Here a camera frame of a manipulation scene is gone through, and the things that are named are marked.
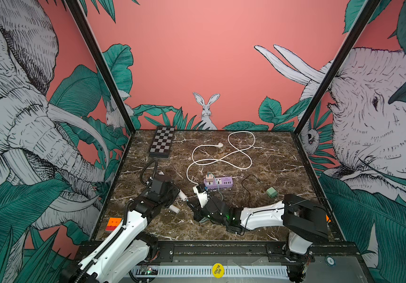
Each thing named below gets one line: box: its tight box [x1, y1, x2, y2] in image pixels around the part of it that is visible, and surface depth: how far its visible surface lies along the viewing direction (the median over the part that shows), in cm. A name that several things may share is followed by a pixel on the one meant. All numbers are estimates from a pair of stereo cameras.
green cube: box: [266, 186, 279, 199], surface depth 94 cm
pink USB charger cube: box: [205, 174, 215, 183], surface depth 92 cm
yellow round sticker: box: [211, 262, 225, 279], surface depth 71 cm
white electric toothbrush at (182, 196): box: [178, 189, 188, 202], surface depth 80 cm
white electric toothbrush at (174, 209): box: [168, 203, 181, 215], surface depth 87 cm
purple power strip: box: [203, 176, 234, 189], surface depth 95 cm
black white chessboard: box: [148, 126, 176, 159], surface depth 113 cm
